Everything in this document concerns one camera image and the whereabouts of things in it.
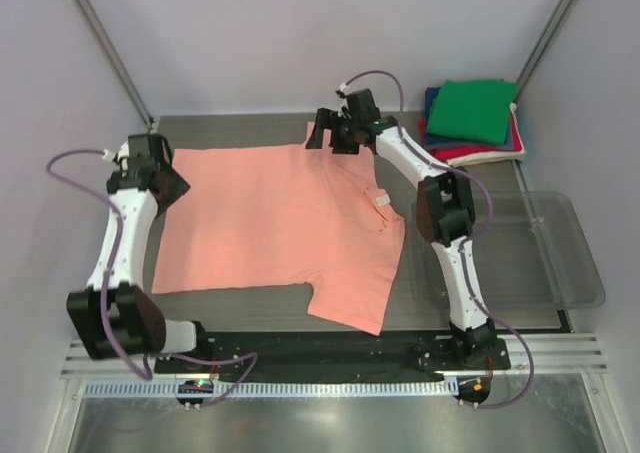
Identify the folded red t-shirt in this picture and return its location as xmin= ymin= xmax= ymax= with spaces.
xmin=418 ymin=119 xmax=502 ymax=161

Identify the salmon pink t-shirt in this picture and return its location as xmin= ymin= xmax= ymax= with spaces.
xmin=151 ymin=144 xmax=405 ymax=335

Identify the folded cream t-shirt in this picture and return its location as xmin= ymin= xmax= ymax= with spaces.
xmin=445 ymin=103 xmax=526 ymax=167

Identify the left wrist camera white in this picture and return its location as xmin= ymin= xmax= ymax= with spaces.
xmin=102 ymin=142 xmax=130 ymax=171

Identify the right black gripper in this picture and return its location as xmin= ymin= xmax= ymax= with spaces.
xmin=304 ymin=108 xmax=359 ymax=156

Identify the folded green t-shirt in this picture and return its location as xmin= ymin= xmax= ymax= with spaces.
xmin=427 ymin=79 xmax=517 ymax=144

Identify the folded blue t-shirt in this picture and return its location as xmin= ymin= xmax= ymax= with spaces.
xmin=424 ymin=87 xmax=440 ymax=122

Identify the white slotted cable duct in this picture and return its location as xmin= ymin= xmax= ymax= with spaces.
xmin=84 ymin=378 xmax=459 ymax=399

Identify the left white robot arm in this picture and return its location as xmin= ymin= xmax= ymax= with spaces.
xmin=66 ymin=134 xmax=212 ymax=373

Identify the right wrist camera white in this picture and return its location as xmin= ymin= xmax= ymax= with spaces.
xmin=335 ymin=83 xmax=351 ymax=98

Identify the aluminium front rail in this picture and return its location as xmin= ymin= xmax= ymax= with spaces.
xmin=59 ymin=334 xmax=608 ymax=380

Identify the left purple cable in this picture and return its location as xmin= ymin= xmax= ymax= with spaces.
xmin=46 ymin=147 xmax=259 ymax=434

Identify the aluminium frame post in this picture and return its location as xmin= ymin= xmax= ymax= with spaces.
xmin=72 ymin=0 xmax=154 ymax=132
xmin=516 ymin=0 xmax=579 ymax=101

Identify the clear plastic bin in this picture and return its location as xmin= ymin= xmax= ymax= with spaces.
xmin=409 ymin=189 xmax=606 ymax=310

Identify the left aluminium frame post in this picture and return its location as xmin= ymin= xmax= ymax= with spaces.
xmin=72 ymin=0 xmax=154 ymax=132

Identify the right aluminium frame post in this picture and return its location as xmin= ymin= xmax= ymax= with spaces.
xmin=516 ymin=0 xmax=579 ymax=101

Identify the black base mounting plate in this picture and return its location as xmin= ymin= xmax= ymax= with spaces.
xmin=154 ymin=330 xmax=511 ymax=374

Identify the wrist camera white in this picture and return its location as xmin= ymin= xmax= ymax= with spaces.
xmin=102 ymin=142 xmax=130 ymax=171
xmin=335 ymin=83 xmax=351 ymax=98

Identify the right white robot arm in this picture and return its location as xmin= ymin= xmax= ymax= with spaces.
xmin=306 ymin=84 xmax=497 ymax=369

